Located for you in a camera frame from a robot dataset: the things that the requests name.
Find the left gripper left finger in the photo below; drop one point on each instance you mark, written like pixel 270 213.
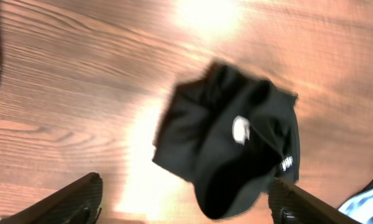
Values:
pixel 77 203

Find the light blue garment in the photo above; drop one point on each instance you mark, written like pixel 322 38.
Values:
pixel 359 207

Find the black t-shirt with white logo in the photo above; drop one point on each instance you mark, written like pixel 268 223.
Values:
pixel 229 135

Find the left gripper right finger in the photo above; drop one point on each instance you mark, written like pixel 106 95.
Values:
pixel 291 204

